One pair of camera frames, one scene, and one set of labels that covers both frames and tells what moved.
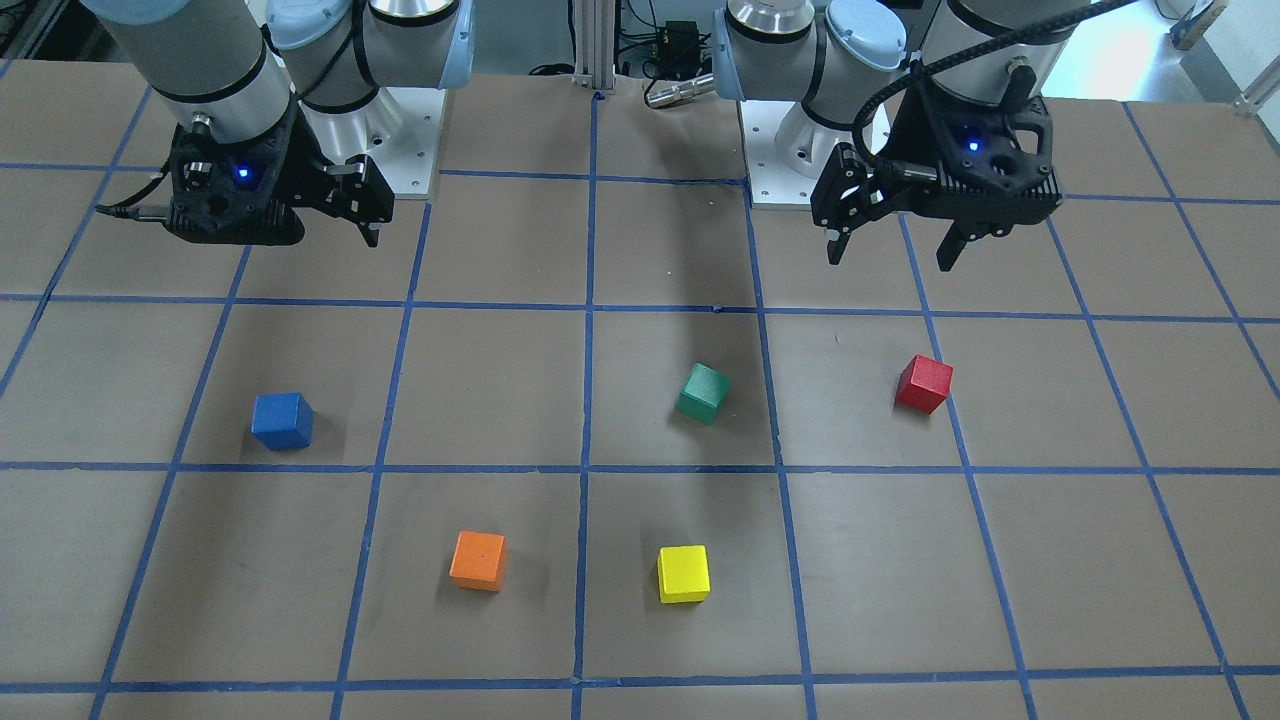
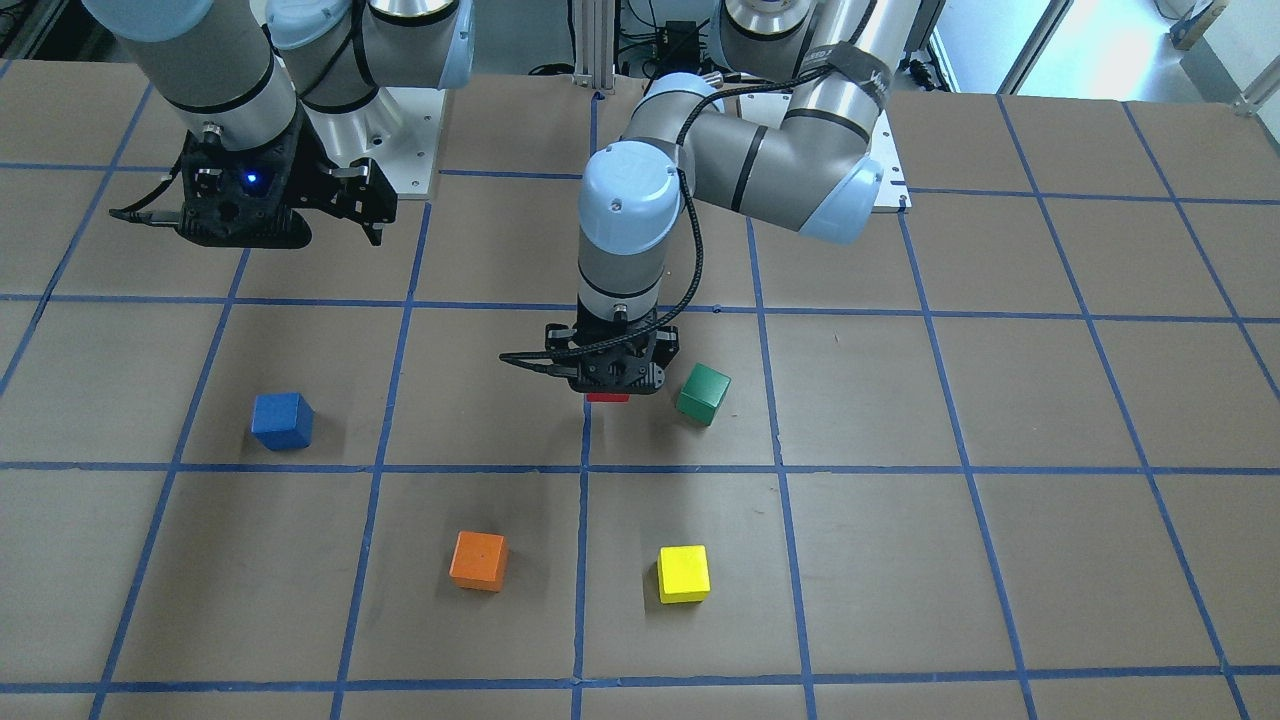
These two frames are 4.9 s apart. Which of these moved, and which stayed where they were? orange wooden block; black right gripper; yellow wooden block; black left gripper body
Moved: black left gripper body
Stayed: yellow wooden block; black right gripper; orange wooden block
